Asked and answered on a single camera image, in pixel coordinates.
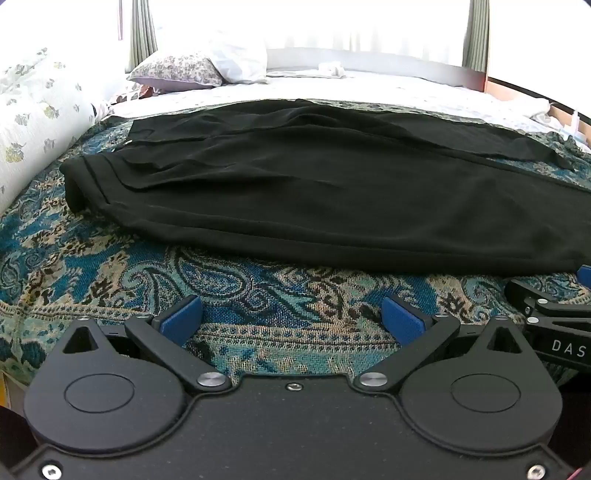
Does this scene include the black pants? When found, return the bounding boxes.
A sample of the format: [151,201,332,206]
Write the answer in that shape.
[60,98,591,274]

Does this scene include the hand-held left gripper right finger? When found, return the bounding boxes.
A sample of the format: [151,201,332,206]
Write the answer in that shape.
[353,295,528,394]

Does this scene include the white floral bolster pillow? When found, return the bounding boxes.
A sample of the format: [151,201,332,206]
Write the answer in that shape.
[0,46,114,215]

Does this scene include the grey floral pillow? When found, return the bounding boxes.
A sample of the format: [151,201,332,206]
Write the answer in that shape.
[127,50,225,91]

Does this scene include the white bed sheet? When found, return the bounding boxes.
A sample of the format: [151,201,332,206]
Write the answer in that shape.
[111,68,555,136]

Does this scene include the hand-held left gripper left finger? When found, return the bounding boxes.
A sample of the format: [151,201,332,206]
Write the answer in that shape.
[61,295,228,394]

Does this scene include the green curtain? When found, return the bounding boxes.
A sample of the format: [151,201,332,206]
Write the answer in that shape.
[130,0,158,69]
[464,0,491,75]

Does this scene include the blue paisley blanket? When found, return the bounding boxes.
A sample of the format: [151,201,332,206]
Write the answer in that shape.
[0,98,591,393]

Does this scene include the white sheer curtain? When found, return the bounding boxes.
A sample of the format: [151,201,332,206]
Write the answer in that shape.
[157,0,468,52]

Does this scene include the bed headboard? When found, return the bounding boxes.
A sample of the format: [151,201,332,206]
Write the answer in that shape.
[267,47,488,92]

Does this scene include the plain white pillow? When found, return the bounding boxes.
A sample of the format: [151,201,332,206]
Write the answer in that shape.
[203,34,271,86]

